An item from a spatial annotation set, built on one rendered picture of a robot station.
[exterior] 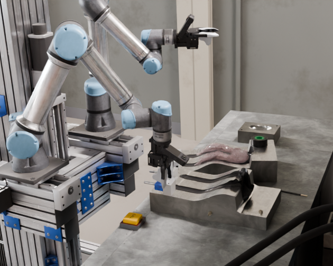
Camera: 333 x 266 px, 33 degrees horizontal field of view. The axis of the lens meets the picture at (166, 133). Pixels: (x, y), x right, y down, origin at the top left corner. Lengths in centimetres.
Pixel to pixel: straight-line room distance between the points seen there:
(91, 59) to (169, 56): 312
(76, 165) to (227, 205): 71
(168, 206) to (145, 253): 31
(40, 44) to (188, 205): 91
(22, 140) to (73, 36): 42
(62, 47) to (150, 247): 81
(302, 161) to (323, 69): 196
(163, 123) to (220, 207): 41
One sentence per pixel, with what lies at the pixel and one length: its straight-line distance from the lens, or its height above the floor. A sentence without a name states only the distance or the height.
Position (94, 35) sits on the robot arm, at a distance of 273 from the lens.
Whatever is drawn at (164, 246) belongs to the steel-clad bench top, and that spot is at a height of 80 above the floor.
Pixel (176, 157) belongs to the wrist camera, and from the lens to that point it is 224.
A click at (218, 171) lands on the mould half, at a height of 85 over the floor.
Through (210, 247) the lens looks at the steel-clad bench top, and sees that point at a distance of 219.
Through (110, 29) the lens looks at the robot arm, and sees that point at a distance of 259.
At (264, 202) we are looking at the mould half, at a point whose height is 86.
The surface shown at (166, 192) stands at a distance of 234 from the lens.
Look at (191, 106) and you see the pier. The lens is 523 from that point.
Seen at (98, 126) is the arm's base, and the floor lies 106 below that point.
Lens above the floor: 197
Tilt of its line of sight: 21 degrees down
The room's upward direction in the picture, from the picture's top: 3 degrees counter-clockwise
